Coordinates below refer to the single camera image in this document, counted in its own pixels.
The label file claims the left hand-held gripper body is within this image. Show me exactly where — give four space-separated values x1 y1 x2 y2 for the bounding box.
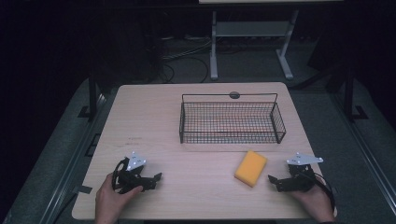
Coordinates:
113 151 157 195

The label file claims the white metal stand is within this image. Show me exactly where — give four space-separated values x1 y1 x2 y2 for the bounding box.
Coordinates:
209 8 300 81

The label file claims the grey tape piece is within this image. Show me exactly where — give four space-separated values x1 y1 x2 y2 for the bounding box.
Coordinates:
73 185 93 194

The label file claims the yellow sponge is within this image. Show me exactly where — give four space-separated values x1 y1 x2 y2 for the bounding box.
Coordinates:
233 150 269 189

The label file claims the person's right hand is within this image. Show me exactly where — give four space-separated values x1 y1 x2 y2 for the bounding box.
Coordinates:
290 182 337 224

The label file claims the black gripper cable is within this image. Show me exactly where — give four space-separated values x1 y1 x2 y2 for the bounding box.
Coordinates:
306 172 337 216
111 158 129 192

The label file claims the bundle of floor cables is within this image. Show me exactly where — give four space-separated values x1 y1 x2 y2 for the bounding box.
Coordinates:
160 35 213 84

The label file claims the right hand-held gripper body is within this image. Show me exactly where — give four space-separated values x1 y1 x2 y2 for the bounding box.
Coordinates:
286 151 324 192

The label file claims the black wire basket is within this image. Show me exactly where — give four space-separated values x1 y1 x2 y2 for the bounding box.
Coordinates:
178 92 287 145

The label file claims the person's left hand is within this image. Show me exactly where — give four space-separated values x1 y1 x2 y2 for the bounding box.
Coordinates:
94 173 145 224

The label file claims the metal floor rail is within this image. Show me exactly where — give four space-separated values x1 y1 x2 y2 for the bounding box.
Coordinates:
38 92 108 224
330 91 396 208

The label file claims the black upright post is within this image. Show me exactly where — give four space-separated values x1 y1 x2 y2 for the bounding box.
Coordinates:
344 66 370 122
77 73 99 121

